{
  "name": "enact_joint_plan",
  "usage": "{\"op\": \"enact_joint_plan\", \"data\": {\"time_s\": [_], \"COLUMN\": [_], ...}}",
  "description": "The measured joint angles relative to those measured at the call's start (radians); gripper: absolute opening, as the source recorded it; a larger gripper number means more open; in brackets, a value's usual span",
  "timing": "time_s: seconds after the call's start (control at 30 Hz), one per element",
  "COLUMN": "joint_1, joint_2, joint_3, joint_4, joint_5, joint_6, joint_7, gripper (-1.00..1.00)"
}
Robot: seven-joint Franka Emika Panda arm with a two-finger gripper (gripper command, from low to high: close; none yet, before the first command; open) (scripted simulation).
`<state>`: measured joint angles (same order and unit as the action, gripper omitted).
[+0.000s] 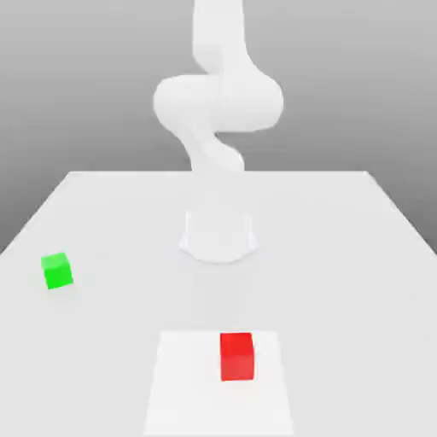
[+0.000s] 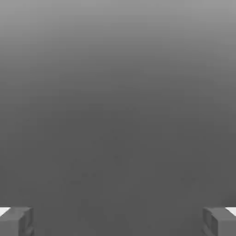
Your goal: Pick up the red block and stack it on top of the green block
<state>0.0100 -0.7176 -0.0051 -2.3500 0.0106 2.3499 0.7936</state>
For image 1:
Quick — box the small red cube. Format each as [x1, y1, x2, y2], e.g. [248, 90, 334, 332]
[219, 331, 256, 382]

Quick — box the small green cube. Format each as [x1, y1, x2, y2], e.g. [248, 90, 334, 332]
[40, 252, 74, 291]

